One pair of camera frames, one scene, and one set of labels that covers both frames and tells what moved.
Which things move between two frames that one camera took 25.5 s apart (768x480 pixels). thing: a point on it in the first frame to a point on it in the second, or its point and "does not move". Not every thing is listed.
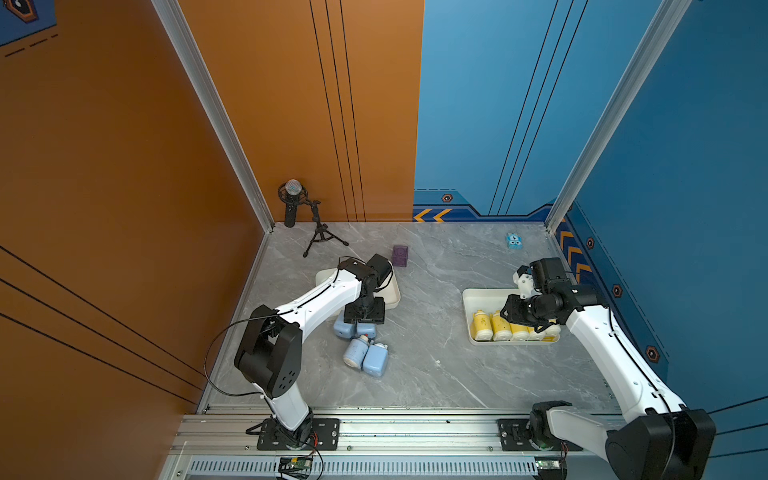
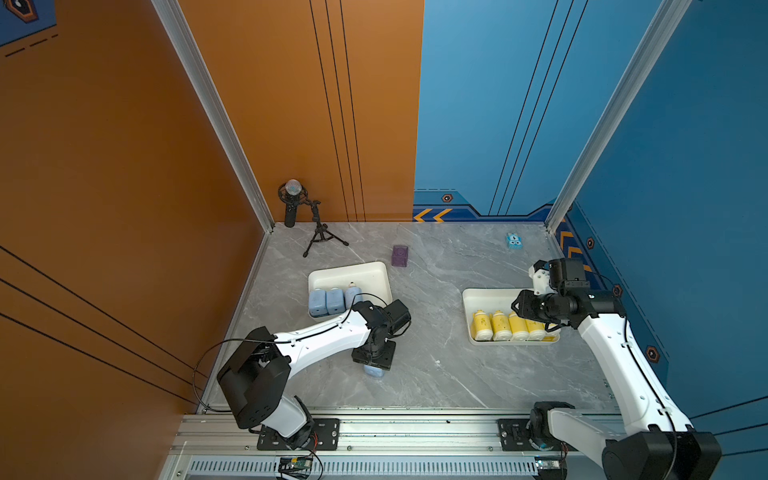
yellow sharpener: x=501 y=327 does not move
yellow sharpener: x=519 y=332 does not move
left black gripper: x=377 y=316 to x=386 y=362
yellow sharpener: x=533 y=335 does not move
